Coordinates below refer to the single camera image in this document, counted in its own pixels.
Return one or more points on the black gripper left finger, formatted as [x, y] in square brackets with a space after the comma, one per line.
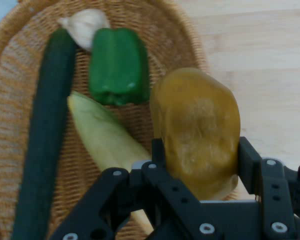
[162, 190]

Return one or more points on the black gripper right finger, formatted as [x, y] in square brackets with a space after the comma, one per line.
[272, 190]

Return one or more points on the brown potato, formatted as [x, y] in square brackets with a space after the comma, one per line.
[197, 125]

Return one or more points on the yellow corn cob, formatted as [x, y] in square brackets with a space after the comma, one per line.
[102, 135]

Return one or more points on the green bell pepper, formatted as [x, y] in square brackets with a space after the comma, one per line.
[117, 67]

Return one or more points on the dark green cucumber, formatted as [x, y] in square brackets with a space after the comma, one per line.
[48, 125]

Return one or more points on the woven wicker basket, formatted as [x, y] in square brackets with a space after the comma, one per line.
[20, 105]

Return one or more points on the white garlic bulb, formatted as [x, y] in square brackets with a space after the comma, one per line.
[86, 25]

